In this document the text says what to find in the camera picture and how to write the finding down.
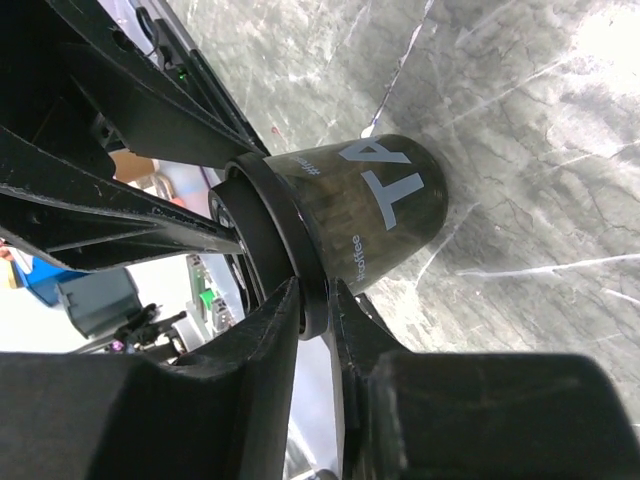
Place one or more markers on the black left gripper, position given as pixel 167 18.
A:
pixel 63 63

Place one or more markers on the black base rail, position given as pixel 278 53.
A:
pixel 176 54

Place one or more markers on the dark translucent coffee cup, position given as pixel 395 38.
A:
pixel 369 203

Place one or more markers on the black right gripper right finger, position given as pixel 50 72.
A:
pixel 472 415

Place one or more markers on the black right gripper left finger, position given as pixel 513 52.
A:
pixel 219 412

